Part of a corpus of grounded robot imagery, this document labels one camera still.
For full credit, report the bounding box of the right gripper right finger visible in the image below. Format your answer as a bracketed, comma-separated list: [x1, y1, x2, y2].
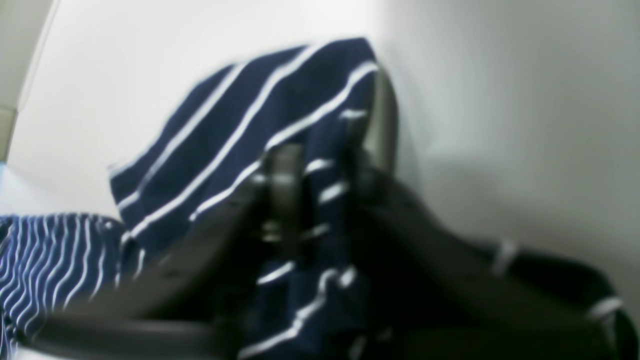
[346, 69, 639, 360]

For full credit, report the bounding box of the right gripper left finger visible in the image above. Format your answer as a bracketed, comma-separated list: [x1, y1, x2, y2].
[30, 145, 306, 360]

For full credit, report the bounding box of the navy white striped T-shirt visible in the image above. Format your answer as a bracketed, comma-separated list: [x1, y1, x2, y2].
[0, 38, 379, 360]

